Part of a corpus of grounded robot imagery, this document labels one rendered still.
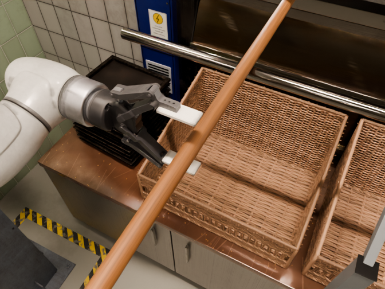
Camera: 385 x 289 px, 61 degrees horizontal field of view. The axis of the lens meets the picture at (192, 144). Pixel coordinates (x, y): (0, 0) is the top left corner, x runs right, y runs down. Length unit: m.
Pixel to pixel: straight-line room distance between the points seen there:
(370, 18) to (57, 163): 1.17
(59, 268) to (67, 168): 0.62
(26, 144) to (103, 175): 0.69
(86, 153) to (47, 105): 0.75
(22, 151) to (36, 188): 1.47
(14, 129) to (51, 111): 0.07
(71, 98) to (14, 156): 0.14
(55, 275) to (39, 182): 0.59
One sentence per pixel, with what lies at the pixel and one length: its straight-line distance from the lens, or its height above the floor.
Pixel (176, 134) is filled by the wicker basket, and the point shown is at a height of 0.68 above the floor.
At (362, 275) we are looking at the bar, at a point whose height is 0.95.
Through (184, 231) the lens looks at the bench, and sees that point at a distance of 1.16.
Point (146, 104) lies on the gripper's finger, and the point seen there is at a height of 1.26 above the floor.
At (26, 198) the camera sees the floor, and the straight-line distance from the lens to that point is 2.10.
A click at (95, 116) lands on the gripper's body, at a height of 1.20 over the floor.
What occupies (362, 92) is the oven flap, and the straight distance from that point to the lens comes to 1.15.
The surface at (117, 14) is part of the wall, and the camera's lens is 1.44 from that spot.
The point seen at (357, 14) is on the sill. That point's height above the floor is 1.17.
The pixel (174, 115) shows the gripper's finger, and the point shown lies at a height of 1.26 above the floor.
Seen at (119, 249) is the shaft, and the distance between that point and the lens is 0.47.
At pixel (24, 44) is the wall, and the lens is 1.89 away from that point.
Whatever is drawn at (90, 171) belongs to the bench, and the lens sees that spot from 1.34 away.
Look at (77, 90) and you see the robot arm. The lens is 0.64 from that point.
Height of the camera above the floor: 1.63
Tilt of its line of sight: 51 degrees down
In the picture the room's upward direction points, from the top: straight up
